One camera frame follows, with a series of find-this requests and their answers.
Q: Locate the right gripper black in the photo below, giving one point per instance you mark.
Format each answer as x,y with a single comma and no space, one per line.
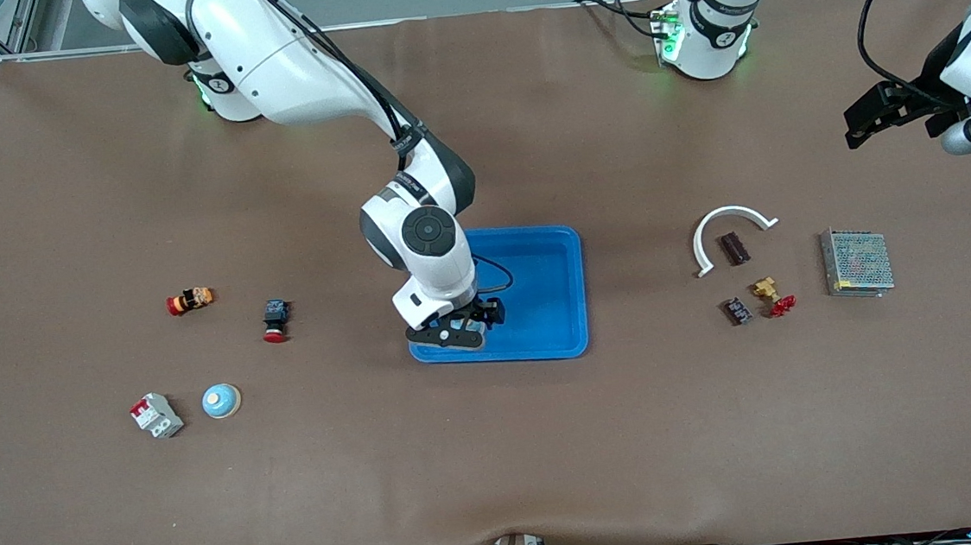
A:
483,309

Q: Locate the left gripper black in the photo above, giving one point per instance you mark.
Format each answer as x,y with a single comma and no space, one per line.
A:
924,87

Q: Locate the small black connector block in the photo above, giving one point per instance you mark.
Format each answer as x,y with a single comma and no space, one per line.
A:
737,311

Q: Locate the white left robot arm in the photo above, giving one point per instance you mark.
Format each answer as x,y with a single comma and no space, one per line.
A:
709,30

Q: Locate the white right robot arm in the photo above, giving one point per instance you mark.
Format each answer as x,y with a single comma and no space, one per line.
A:
278,55

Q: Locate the blue plastic tray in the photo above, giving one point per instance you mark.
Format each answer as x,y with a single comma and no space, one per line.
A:
540,303

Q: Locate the brown table cover mat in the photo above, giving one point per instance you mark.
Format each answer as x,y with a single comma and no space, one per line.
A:
499,445

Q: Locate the perforated metal power supply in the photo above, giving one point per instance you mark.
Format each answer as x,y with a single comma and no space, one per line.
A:
857,262

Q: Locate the white semicircular pipe clamp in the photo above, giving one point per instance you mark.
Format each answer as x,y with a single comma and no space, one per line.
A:
736,210

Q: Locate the black push button red cap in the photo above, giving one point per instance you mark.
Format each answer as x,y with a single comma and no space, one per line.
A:
276,315

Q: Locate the brass valve red handwheel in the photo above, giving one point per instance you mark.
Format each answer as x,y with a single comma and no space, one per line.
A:
766,288

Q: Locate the orange red emergency stop button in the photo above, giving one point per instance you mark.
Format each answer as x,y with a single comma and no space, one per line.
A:
190,301

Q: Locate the white red circuit breaker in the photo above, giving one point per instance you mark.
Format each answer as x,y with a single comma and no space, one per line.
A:
156,415

